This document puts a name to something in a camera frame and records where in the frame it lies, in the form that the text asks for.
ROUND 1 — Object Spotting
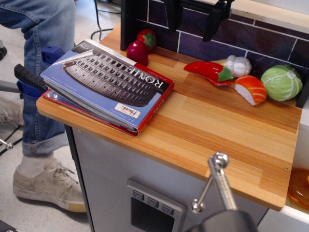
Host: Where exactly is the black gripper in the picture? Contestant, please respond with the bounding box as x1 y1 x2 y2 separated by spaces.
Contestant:
164 0 234 42

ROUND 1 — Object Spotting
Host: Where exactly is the Rome travel book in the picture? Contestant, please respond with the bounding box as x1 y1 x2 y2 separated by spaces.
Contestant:
41 39 174 136

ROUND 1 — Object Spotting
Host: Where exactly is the red toy strawberry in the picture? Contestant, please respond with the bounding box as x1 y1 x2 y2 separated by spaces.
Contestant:
137 29 157 51

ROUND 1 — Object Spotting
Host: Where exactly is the red toy chili pepper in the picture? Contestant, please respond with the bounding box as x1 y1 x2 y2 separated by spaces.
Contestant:
184 61 233 86

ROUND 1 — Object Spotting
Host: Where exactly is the white toy garlic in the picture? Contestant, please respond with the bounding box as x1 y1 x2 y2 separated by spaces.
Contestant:
225 55 252 77

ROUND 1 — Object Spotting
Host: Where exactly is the dark red toy fruit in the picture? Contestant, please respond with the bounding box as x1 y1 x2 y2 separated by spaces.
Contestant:
126 40 149 66

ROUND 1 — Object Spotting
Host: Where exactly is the salmon sushi toy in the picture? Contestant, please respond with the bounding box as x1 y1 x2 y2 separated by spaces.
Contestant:
234 75 267 106

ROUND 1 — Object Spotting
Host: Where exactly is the green toy cabbage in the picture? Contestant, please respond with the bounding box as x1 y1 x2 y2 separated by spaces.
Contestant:
261 65 303 102

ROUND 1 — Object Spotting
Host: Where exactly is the person leg in jeans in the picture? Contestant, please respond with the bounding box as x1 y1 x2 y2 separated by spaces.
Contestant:
0 0 76 157

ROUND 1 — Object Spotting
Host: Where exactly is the grey toy oven cabinet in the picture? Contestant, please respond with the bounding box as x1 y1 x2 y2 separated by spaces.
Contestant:
64 125 269 232

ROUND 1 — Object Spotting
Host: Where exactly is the white sneaker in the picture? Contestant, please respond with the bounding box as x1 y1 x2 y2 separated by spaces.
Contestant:
0 94 24 127
13 158 86 213

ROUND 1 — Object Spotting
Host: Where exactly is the orange glass dish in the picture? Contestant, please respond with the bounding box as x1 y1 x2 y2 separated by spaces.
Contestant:
287 168 309 210

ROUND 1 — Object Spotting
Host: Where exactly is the small metal knob left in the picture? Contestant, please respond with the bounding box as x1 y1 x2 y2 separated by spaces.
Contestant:
0 139 14 150

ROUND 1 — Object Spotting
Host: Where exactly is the black vertical post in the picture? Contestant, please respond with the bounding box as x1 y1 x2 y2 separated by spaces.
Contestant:
120 0 148 51

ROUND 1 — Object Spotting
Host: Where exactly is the black cable on floor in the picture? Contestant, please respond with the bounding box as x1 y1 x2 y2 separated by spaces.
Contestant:
93 0 121 42

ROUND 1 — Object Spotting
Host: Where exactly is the metal clamp screw handle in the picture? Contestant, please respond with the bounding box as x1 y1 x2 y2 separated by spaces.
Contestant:
191 152 239 214

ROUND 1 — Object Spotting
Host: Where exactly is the blue clamp with black handle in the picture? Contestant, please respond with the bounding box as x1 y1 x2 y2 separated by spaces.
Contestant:
14 45 65 99

